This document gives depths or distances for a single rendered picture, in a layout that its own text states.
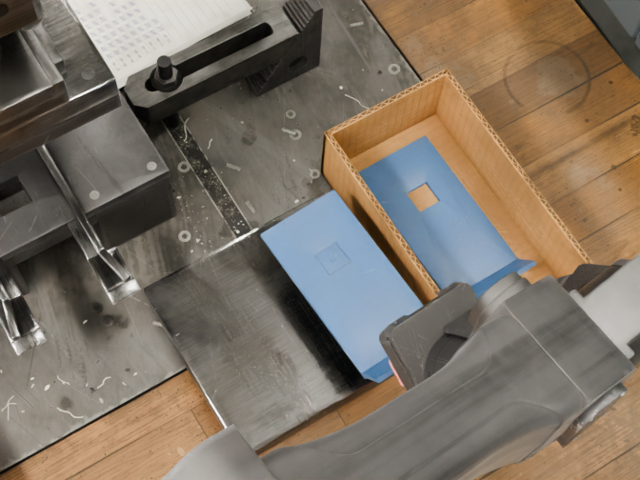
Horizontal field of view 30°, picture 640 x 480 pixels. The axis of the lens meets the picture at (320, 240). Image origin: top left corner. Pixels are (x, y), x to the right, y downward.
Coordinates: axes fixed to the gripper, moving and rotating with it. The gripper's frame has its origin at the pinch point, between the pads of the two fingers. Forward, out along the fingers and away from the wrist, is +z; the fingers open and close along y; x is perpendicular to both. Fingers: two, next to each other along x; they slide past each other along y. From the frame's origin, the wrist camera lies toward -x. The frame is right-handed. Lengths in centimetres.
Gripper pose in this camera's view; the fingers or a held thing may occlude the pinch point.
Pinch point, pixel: (410, 354)
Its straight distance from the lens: 87.9
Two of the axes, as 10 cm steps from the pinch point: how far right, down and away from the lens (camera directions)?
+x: -8.2, 5.1, -2.6
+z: -3.2, -0.3, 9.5
